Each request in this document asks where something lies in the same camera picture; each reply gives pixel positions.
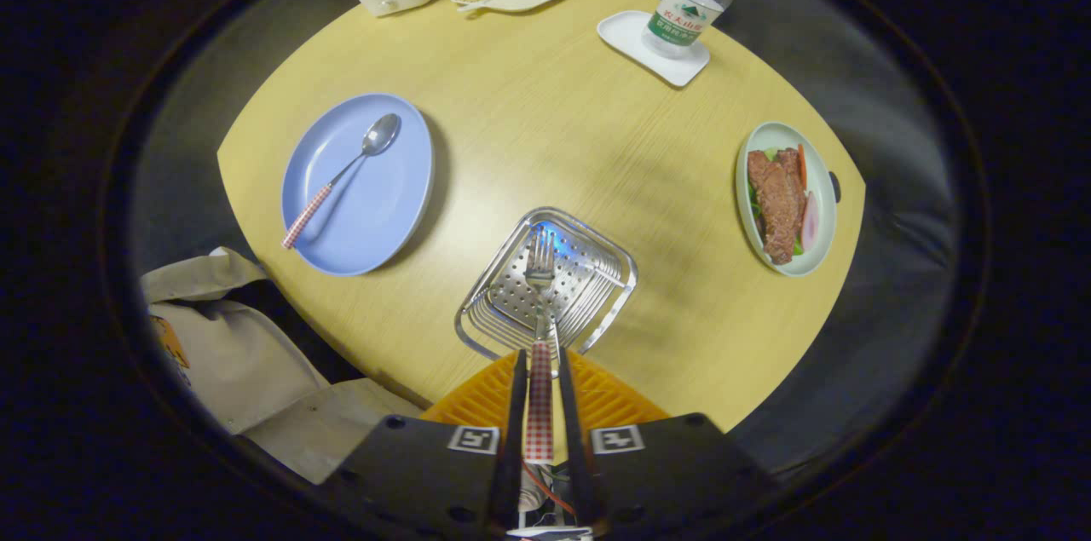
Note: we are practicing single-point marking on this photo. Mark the small black object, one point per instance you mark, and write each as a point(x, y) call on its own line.
point(834, 187)

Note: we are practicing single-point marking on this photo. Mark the blue round plate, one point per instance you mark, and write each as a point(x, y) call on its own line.
point(375, 200)

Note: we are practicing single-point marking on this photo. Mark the person's beige clothing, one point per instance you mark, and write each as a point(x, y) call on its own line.
point(230, 353)

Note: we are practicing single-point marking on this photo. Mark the brown meat slices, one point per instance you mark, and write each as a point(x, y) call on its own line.
point(777, 209)

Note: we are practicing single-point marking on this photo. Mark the clear water bottle green cap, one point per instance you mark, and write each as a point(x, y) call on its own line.
point(686, 13)

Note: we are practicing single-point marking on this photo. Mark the white square coaster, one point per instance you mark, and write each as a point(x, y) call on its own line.
point(622, 34)

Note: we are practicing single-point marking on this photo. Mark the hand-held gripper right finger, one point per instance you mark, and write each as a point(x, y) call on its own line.
point(573, 456)

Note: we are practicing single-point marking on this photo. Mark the pale green oval plate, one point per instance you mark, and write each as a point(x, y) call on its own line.
point(822, 183)

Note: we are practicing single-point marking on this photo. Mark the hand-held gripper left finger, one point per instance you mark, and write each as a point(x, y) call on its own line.
point(516, 456)

